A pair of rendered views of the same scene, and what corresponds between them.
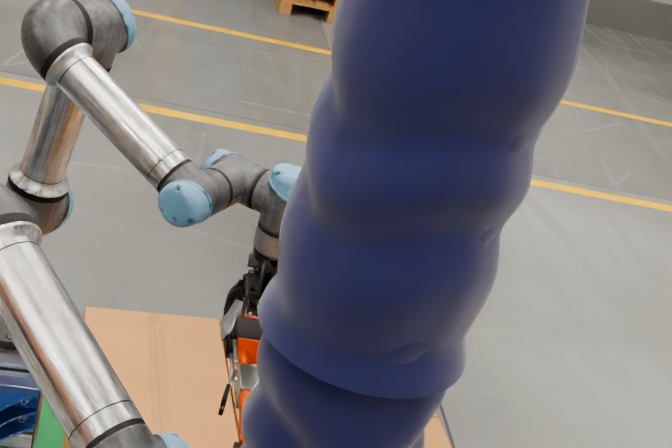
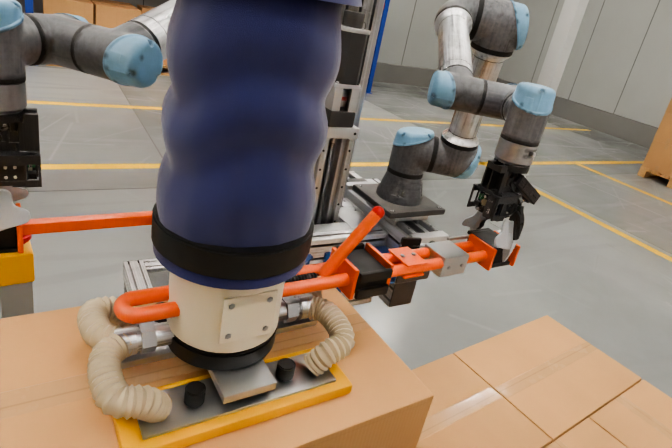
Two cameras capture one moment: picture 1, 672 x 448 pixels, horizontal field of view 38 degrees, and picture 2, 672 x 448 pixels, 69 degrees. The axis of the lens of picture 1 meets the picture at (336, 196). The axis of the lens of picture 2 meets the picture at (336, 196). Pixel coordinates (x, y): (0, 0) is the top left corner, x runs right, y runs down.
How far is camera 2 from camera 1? 1.23 m
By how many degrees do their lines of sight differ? 62
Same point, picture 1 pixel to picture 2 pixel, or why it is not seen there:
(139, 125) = (451, 44)
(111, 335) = (544, 333)
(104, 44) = (493, 27)
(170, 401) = (539, 380)
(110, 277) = (638, 366)
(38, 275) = not seen: outside the picture
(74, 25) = (466, 2)
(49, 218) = (453, 161)
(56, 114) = not seen: hidden behind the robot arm
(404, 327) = not seen: outside the picture
